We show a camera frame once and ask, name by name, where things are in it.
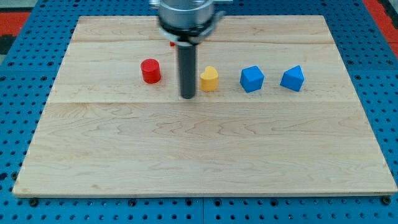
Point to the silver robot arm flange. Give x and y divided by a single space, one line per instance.
186 23

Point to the yellow heart block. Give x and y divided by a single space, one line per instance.
209 79

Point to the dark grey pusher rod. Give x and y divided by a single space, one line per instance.
187 70

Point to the blue cube block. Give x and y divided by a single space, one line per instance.
251 79

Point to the red cylinder block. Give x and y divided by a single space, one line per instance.
150 69

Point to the light wooden board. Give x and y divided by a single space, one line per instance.
106 133

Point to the blue pentagon block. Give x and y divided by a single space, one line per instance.
293 78

